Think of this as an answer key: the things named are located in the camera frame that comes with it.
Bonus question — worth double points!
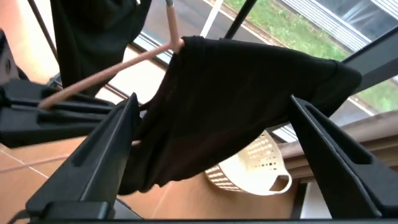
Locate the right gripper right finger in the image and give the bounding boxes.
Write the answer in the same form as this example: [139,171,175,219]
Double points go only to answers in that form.
[287,95,398,219]

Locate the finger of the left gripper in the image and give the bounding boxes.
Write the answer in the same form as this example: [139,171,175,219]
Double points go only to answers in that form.
[0,105,107,149]
[0,78,116,114]

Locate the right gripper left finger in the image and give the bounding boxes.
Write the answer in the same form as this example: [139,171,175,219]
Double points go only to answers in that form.
[25,92,141,219]

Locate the pink clothes hanger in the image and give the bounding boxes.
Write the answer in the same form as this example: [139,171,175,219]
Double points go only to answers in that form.
[38,0,185,146]

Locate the black shorts with white cords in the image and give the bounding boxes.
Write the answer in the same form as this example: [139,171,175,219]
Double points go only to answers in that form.
[49,0,154,98]

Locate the black garment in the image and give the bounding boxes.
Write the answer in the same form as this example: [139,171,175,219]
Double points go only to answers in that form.
[118,35,363,197]

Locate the white laundry basket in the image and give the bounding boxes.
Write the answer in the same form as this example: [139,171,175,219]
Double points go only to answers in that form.
[203,129,294,197]

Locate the beige curtain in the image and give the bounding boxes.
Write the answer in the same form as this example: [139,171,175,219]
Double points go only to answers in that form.
[277,110,398,182]

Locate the window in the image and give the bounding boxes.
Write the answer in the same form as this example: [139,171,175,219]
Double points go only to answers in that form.
[132,0,398,144]

